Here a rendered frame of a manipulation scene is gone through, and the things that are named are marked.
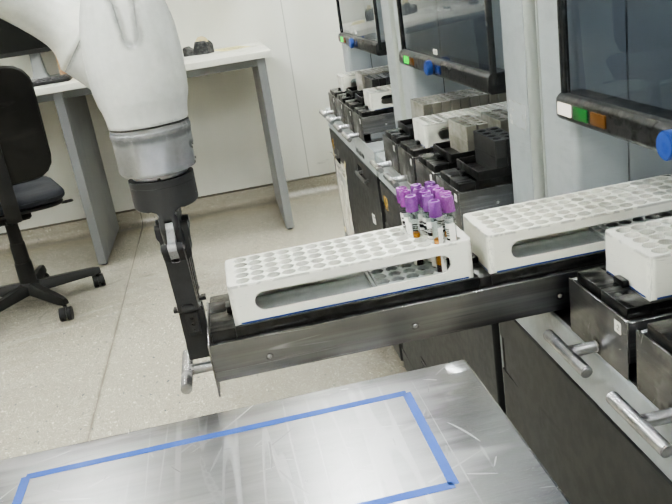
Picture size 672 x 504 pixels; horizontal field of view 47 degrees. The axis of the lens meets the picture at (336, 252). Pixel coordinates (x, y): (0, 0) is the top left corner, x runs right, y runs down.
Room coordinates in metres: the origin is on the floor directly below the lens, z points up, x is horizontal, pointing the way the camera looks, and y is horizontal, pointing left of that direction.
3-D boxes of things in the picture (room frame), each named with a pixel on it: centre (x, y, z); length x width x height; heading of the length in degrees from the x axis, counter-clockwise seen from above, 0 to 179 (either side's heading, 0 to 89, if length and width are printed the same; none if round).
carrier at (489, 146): (1.33, -0.30, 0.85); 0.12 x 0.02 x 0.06; 7
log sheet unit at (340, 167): (2.66, -0.05, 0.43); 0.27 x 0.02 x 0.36; 6
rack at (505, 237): (0.93, -0.32, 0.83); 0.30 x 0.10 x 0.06; 96
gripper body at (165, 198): (0.87, 0.19, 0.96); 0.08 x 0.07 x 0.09; 6
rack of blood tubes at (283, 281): (0.89, -0.01, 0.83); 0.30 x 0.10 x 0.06; 97
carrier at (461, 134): (1.48, -0.28, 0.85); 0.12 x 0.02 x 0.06; 7
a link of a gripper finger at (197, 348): (0.87, 0.19, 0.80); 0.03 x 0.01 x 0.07; 96
